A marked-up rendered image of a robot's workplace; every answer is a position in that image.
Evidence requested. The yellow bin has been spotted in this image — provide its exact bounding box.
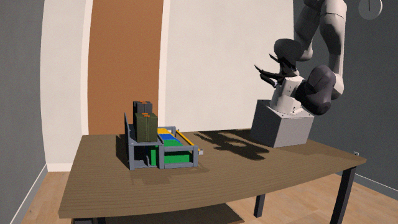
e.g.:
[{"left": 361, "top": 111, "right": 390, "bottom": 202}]
[{"left": 157, "top": 128, "right": 175, "bottom": 137}]

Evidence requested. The blue open bin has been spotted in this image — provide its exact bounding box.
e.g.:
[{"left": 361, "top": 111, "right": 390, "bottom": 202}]
[{"left": 145, "top": 134, "right": 180, "bottom": 156}]

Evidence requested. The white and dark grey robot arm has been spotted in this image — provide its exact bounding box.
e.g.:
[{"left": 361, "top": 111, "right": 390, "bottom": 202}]
[{"left": 269, "top": 0, "right": 347, "bottom": 116}]

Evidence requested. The grey metal bin shelf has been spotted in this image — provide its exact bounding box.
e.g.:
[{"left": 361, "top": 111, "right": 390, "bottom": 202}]
[{"left": 124, "top": 113, "right": 203, "bottom": 170}]

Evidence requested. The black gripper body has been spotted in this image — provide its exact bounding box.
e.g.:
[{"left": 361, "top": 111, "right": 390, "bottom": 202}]
[{"left": 277, "top": 70, "right": 297, "bottom": 85}]

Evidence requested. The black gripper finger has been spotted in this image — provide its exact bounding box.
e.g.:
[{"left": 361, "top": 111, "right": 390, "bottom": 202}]
[
  {"left": 254, "top": 64, "right": 283, "bottom": 88},
  {"left": 269, "top": 53, "right": 297, "bottom": 74}
]

